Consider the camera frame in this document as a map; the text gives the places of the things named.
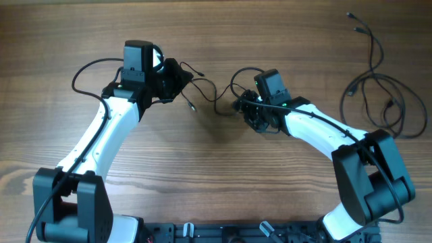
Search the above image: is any short black micro-USB cable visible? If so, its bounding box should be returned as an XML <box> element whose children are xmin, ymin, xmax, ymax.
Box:
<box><xmin>178</xmin><ymin>61</ymin><xmax>247</xmax><ymax>117</ymax></box>

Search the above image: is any black USB-A cable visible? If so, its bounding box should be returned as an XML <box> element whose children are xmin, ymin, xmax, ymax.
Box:
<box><xmin>339</xmin><ymin>26</ymin><xmax>429</xmax><ymax>139</ymax></box>

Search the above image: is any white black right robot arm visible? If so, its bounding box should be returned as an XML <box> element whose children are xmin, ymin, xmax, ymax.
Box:
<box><xmin>233</xmin><ymin>69</ymin><xmax>415</xmax><ymax>242</ymax></box>

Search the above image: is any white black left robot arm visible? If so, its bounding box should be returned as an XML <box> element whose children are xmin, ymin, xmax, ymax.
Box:
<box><xmin>26</xmin><ymin>40</ymin><xmax>194</xmax><ymax>242</ymax></box>

